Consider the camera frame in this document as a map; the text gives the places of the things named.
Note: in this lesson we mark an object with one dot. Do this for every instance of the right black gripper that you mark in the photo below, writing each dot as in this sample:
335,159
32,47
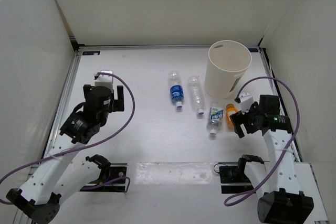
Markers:
237,119

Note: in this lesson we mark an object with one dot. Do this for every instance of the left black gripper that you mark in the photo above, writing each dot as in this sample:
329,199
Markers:
118,105

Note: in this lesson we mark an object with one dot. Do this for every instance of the orange juice bottle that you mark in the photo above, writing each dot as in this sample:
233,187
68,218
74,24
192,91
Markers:
230,110

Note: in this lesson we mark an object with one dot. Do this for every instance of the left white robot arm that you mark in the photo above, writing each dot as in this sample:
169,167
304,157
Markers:
41,196

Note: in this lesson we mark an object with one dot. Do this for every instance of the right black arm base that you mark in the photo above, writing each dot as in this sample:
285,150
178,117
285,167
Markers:
232,182

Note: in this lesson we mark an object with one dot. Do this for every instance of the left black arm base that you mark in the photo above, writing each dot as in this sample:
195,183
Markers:
116,170

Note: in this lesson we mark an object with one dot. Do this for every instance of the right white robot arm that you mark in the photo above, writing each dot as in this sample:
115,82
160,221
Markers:
281,198

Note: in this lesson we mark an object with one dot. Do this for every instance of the cream plastic bin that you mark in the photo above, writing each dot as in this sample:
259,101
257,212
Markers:
228,60

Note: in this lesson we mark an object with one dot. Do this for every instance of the green blue label bottle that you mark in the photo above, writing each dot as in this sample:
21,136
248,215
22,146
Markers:
215,118

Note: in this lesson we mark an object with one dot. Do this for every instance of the clear crumpled plastic bottle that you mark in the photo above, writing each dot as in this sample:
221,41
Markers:
196,94

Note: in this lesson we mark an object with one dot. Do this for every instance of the blue label water bottle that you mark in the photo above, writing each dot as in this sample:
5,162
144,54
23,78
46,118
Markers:
176,89

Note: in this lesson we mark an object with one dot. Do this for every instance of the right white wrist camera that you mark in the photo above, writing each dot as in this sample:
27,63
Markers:
246,101

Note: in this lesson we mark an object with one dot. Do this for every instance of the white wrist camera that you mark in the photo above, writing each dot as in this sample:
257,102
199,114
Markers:
246,101
104,80

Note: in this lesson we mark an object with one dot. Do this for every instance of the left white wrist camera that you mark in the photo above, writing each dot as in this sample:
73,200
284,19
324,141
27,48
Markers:
104,80

